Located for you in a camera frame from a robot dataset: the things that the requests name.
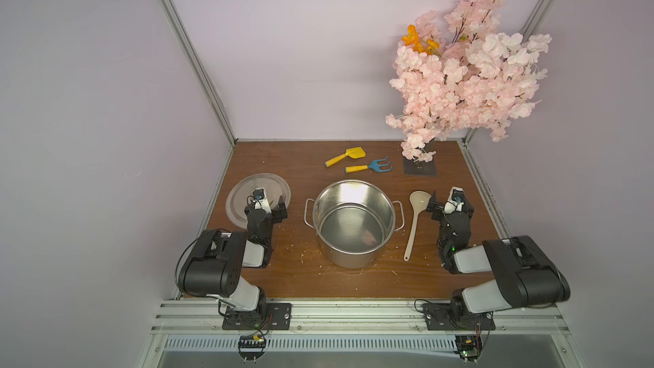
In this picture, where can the beige plastic ladle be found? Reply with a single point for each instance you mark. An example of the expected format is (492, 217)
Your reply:
(419, 201)

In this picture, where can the stainless steel pot lid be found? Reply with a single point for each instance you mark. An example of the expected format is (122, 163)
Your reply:
(239, 196)

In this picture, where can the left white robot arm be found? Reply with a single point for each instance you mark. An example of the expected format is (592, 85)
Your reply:
(212, 265)

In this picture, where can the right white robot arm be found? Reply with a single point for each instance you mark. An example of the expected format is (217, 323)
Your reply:
(523, 276)

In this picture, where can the blue yellow toy rake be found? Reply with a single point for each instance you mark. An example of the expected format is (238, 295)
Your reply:
(378, 166)

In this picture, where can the yellow toy shovel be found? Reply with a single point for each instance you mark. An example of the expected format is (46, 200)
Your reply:
(354, 153)

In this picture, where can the pink artificial blossom tree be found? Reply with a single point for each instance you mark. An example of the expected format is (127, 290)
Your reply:
(472, 76)

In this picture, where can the left circuit board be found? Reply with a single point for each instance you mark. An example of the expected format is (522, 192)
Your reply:
(251, 348)

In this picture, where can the circuit board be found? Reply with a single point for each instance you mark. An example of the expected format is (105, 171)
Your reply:
(251, 348)
(469, 348)

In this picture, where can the right circuit board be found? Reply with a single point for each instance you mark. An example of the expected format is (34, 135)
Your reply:
(469, 348)

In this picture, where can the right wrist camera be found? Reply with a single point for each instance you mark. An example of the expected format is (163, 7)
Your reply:
(455, 201)

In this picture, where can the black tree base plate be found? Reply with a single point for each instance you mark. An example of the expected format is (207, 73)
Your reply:
(422, 168)

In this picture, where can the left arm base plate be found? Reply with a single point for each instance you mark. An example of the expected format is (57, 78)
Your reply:
(270, 317)

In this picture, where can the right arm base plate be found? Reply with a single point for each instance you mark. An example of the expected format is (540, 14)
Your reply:
(444, 319)

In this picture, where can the aluminium rail frame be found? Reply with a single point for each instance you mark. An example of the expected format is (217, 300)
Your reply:
(342, 325)

